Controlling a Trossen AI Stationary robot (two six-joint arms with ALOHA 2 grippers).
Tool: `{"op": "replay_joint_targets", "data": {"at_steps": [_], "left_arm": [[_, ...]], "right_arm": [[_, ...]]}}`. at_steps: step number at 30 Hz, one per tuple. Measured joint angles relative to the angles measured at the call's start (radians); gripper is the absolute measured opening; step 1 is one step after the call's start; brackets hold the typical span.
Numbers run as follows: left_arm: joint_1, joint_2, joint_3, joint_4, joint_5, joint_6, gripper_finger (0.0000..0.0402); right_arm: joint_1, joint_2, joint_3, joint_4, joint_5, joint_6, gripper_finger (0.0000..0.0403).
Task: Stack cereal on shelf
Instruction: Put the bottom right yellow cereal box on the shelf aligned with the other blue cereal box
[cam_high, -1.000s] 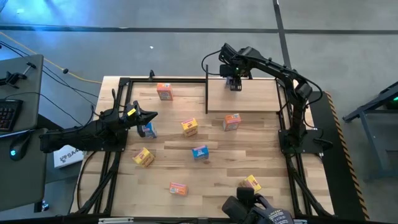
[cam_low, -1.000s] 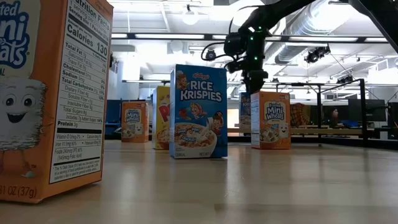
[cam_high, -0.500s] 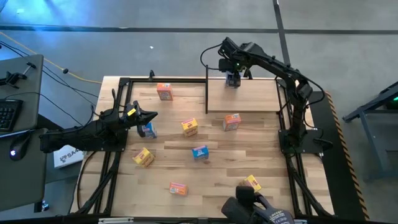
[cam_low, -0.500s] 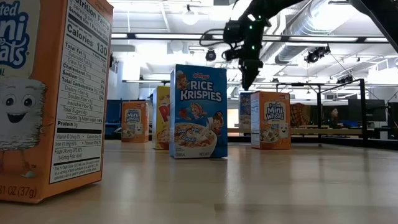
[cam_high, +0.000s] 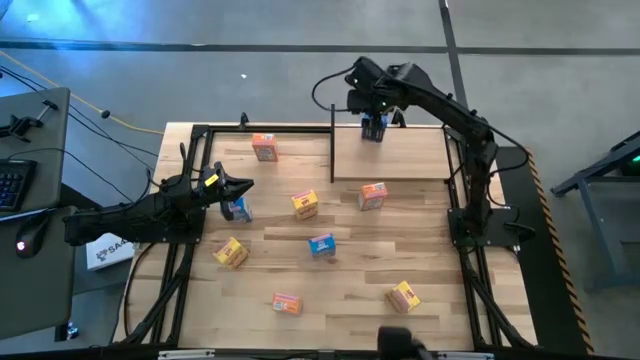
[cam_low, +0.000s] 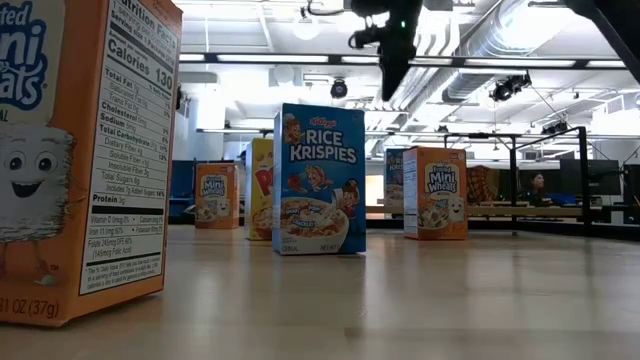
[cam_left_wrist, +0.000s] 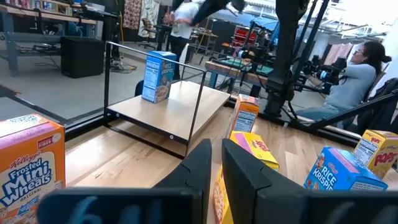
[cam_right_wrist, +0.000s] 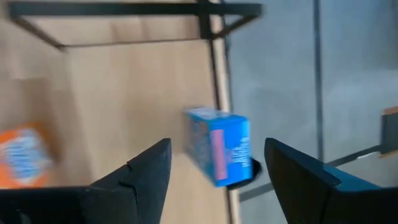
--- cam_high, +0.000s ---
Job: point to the black computer mouse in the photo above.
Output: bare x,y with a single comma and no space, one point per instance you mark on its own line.
31,237

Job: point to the blue Rice Krispies cereal box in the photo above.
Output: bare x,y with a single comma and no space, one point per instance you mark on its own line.
374,119
322,245
243,210

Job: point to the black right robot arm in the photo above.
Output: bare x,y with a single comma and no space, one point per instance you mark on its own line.
475,145

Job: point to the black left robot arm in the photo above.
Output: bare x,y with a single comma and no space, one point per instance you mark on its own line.
125,220

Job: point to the black table frame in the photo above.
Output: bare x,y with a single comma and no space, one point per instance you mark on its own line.
270,129

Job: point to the yellow Corn Pops cereal box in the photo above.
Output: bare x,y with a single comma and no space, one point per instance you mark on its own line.
231,252
305,204
403,297

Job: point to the grey desk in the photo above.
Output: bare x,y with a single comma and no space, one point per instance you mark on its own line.
35,290
45,150

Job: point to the black keyboard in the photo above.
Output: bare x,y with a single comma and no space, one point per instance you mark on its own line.
14,184

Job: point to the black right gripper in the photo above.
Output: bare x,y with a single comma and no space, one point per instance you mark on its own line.
372,85

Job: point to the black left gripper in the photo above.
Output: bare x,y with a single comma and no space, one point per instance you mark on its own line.
212,185

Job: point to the black metal shelf frame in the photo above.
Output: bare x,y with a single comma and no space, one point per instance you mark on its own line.
332,150

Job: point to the dark metal stand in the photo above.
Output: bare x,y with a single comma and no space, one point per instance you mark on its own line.
600,210

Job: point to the black desk clamp mount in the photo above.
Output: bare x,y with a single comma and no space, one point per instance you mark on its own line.
22,125

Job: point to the black table-level camera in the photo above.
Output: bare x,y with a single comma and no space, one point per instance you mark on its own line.
397,342

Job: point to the black table clamp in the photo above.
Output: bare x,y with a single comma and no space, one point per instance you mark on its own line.
399,119
243,120

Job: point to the black hazard-striped floor mat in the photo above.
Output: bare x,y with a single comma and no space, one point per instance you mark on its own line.
545,280

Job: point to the orange Mini-Wheats cereal box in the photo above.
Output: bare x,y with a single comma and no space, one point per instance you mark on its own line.
287,303
372,196
265,147

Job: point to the white printed box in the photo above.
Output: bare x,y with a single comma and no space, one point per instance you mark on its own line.
110,251

